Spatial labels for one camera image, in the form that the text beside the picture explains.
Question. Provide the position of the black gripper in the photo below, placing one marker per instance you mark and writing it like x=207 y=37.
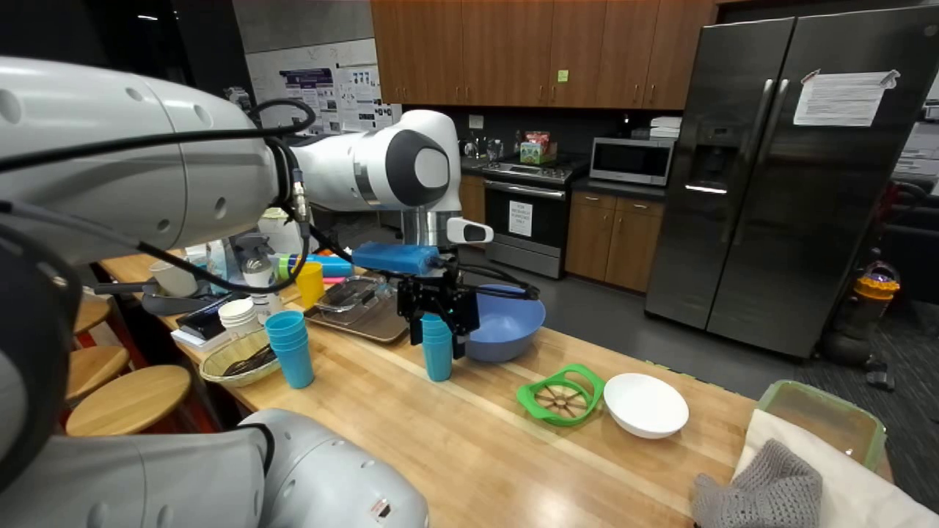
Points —
x=434 y=295

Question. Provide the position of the large blue plastic bowl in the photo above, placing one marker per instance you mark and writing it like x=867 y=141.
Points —
x=507 y=329

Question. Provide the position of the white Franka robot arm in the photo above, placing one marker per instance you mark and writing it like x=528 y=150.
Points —
x=117 y=166

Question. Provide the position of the white paper bowl stack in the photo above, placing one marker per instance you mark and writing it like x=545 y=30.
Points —
x=236 y=316

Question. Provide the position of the small white bowl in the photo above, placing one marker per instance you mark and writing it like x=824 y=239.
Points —
x=647 y=407

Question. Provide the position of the teal plastic cup stack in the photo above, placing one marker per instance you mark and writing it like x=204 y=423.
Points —
x=290 y=352
x=437 y=352

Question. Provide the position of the metal baking tray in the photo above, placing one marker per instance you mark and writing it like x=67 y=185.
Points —
x=366 y=322

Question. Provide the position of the green apple slicer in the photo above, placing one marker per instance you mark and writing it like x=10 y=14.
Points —
x=532 y=399

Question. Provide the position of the brown cabinet beside sink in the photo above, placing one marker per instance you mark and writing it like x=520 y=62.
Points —
x=472 y=197

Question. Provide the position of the black kitchen oven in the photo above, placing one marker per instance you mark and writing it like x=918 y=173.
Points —
x=522 y=222

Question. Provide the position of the yellow plastic cup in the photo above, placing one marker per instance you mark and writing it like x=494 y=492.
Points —
x=309 y=289

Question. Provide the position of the brown wooden lower cabinet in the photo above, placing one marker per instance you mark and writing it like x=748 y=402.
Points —
x=610 y=239

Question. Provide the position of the colourful snack box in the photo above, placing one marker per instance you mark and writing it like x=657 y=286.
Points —
x=534 y=148

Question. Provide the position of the clear glass plate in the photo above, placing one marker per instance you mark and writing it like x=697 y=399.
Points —
x=221 y=370

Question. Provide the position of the black flat phone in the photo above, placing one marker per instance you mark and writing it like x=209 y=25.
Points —
x=201 y=322

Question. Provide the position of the silver microwave oven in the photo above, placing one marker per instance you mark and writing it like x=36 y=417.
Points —
x=626 y=162

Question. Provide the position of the white paper cup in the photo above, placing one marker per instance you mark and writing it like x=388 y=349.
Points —
x=174 y=283

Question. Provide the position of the green cabinet sticker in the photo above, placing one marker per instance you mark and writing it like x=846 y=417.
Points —
x=560 y=78

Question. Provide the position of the brown wooden upper cabinets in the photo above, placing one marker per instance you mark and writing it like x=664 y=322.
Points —
x=537 y=49

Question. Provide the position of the round wooden stool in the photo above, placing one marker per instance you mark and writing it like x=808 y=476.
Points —
x=92 y=370
x=126 y=399
x=88 y=311

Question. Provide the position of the grey knitted cloth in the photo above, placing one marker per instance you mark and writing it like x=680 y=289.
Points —
x=758 y=487

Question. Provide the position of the stainless steel refrigerator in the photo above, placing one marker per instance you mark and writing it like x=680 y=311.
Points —
x=782 y=195

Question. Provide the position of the green rimmed clear container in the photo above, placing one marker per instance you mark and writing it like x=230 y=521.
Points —
x=832 y=411

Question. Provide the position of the yellow vacuum cleaner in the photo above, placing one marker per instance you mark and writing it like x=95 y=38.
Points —
x=873 y=295

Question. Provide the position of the white cloth towel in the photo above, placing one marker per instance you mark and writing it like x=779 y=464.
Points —
x=859 y=495

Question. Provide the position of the white paper sheet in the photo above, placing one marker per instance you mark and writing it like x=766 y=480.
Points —
x=839 y=102

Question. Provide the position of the blue wrist camera block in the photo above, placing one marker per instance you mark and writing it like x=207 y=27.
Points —
x=396 y=260

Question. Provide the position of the white wall poster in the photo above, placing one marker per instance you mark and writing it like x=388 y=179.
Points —
x=333 y=90

